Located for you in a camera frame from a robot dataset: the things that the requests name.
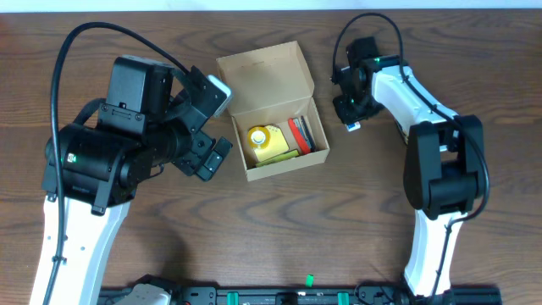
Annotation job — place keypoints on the green clip on rail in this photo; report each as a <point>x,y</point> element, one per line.
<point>309,280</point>

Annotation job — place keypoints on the white blue staples box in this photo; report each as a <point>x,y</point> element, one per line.
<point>353,126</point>

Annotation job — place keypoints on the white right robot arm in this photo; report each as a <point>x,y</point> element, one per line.
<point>442,175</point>

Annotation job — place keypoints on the brown cardboard box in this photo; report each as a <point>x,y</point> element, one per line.
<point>270,86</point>

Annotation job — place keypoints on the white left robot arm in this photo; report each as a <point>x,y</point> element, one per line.
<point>84,208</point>

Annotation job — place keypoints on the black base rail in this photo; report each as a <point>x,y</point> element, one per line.
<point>360,295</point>

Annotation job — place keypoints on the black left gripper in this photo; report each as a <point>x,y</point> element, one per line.
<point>202,141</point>

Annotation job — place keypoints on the yellow highlighter pen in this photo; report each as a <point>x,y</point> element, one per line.
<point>279,158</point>

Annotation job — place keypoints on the yellow sticky notepad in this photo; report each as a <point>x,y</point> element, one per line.
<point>277,145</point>

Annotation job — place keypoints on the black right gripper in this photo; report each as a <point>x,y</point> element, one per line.
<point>350,112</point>

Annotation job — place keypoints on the yellow tape roll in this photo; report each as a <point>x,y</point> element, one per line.
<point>258,137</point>

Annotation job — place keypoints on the red black stapler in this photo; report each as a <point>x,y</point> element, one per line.
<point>302,135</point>

